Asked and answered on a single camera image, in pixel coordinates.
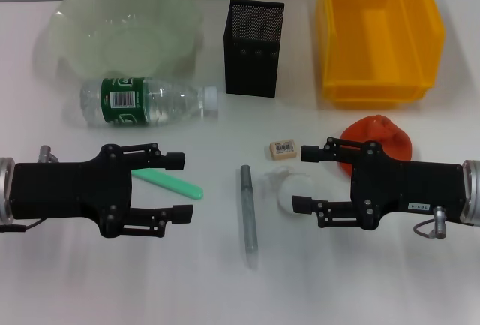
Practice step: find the clear green-label water bottle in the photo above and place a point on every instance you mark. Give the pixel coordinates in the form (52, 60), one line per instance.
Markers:
(165, 101)

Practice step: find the orange fruit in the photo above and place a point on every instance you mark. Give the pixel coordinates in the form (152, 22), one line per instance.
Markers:
(390, 133)

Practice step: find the grey pen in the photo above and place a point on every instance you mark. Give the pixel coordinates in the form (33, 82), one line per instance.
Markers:
(248, 212)

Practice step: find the green pen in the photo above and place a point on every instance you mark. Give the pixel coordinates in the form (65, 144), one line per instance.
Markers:
(176, 186)

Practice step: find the black mesh pen holder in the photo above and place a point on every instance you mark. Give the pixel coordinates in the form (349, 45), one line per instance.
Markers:
(253, 51)

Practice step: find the white garlic bulb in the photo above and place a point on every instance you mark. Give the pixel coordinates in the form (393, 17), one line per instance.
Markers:
(288, 190)

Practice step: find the beige eraser with barcode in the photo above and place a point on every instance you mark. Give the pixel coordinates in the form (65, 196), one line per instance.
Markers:
(284, 149)

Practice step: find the pale green glass fruit plate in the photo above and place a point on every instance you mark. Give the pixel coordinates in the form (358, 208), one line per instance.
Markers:
(123, 28)

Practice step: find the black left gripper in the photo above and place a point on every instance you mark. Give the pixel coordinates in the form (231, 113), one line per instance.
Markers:
(71, 190)

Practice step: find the silver plug on left gripper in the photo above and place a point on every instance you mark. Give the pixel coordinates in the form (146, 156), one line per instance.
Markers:
(46, 152)

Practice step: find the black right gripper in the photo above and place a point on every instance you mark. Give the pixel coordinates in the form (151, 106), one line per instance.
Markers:
(408, 190)

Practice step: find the yellow plastic bin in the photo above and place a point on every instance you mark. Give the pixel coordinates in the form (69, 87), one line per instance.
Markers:
(378, 51)

